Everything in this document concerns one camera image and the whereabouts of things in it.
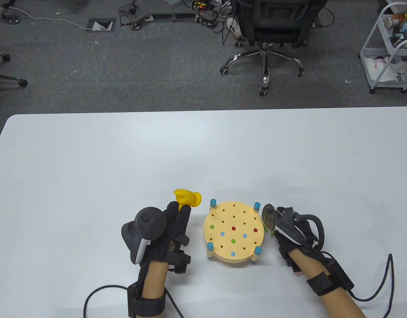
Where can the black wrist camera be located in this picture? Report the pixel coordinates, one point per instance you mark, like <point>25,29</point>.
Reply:
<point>292,265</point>
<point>180,261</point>

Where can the white utility cart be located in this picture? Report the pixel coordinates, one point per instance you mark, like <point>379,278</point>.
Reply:
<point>367,56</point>

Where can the black wrist band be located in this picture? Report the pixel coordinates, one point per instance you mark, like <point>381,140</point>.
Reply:
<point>321,283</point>
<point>147,306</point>

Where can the yellow round tap bench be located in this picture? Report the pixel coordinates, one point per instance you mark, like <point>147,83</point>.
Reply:
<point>243,215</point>

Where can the grey floor box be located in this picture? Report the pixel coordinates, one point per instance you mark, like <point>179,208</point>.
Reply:
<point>100,25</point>

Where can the colourful toy figure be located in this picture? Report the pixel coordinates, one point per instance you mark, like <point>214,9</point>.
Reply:
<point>394,20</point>

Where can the black chair base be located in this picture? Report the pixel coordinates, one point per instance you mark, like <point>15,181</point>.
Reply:
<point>11,79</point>

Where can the person's left hand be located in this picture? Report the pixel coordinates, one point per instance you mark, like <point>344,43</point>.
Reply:
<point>177,232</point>

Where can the person's right hand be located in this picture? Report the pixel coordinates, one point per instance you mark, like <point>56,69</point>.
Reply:
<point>289,246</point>

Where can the dark grey handheld controller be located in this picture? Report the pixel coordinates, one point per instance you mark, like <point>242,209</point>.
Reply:
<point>288,228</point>
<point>147,222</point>

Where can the person's left forearm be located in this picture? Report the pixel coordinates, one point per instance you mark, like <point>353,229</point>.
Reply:
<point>155,278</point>

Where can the person's right forearm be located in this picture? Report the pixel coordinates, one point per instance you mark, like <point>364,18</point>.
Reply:
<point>319,265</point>

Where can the white crumpled cloth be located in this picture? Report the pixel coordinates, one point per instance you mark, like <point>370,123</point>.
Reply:
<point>389,71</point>

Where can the black office chair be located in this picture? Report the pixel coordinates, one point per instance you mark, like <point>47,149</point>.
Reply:
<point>276,20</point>

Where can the yellow toy hammer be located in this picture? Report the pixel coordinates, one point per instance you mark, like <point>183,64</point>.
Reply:
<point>188,197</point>

